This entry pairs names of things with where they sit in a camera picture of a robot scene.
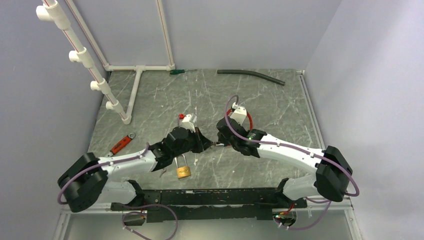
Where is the aluminium frame rail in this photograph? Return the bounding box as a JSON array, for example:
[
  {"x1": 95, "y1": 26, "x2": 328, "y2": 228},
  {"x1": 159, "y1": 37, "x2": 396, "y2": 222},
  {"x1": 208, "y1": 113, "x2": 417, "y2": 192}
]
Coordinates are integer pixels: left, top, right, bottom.
[{"x1": 296, "y1": 69, "x2": 354, "y2": 210}]

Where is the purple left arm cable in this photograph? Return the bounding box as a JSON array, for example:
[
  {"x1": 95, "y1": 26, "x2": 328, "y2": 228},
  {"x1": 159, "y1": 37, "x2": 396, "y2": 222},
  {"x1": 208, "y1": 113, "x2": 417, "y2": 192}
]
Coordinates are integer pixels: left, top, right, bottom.
[{"x1": 56, "y1": 142, "x2": 180, "y2": 240}]

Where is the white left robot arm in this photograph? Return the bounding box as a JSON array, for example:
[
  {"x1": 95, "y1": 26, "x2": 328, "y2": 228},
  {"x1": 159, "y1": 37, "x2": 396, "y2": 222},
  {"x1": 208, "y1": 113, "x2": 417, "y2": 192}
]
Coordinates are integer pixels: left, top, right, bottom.
[{"x1": 57, "y1": 127, "x2": 214, "y2": 213}]

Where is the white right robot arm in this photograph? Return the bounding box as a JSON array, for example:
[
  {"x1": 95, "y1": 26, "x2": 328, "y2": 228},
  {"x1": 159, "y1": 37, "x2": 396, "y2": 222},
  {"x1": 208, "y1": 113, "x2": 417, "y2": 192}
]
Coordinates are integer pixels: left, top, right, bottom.
[{"x1": 216, "y1": 117, "x2": 353, "y2": 208}]

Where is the brass padlock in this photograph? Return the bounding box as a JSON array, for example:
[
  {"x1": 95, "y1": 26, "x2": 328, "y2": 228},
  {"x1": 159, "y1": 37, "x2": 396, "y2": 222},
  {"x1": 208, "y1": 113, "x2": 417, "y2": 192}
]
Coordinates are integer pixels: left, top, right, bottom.
[{"x1": 174, "y1": 154, "x2": 192, "y2": 180}]

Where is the dark rubber hose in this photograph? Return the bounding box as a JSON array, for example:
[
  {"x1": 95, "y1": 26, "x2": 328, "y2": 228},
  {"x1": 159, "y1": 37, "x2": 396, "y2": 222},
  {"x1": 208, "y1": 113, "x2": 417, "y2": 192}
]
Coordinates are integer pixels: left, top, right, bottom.
[{"x1": 216, "y1": 69, "x2": 286, "y2": 87}]

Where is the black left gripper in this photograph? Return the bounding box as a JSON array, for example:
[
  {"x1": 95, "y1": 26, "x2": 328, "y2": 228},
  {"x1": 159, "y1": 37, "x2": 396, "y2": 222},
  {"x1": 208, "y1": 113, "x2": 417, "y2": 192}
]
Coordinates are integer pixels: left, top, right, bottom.
[{"x1": 172, "y1": 127, "x2": 214, "y2": 158}]

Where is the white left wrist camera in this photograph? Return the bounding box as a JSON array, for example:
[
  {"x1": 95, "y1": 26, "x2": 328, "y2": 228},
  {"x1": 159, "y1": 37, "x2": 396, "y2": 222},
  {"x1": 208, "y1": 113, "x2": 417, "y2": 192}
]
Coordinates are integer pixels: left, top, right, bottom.
[{"x1": 177, "y1": 113, "x2": 197, "y2": 133}]

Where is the white PVC pipe frame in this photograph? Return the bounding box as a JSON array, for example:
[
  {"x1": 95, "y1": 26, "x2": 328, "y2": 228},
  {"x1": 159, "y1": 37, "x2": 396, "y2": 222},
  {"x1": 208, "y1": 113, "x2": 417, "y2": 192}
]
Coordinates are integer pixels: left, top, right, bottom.
[{"x1": 35, "y1": 0, "x2": 176, "y2": 125}]

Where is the red adjustable wrench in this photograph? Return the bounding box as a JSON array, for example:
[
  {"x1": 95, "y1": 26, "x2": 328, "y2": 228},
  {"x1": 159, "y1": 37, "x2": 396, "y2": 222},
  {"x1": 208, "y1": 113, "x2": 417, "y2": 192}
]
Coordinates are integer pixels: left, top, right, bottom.
[{"x1": 105, "y1": 132, "x2": 136, "y2": 158}]

